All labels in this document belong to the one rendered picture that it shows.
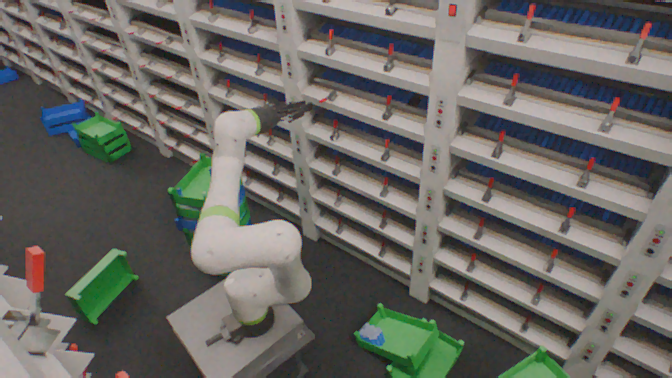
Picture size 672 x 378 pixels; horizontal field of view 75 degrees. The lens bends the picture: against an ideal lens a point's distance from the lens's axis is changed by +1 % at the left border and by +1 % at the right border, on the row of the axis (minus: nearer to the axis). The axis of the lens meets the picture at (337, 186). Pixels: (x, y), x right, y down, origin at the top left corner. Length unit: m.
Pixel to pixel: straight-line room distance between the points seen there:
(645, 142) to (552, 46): 0.35
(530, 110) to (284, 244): 0.82
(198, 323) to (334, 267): 0.84
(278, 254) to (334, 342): 1.02
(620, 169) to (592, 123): 0.20
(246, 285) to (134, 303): 1.04
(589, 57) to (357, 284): 1.47
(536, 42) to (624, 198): 0.52
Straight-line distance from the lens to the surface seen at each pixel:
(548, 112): 1.43
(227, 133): 1.42
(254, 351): 1.67
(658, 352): 1.94
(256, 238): 1.14
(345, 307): 2.19
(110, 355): 2.34
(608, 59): 1.32
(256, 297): 1.52
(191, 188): 2.21
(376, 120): 1.71
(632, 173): 1.55
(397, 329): 2.07
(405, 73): 1.58
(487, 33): 1.40
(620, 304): 1.74
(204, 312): 1.81
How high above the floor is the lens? 1.78
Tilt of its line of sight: 39 degrees down
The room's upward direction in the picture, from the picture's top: 3 degrees counter-clockwise
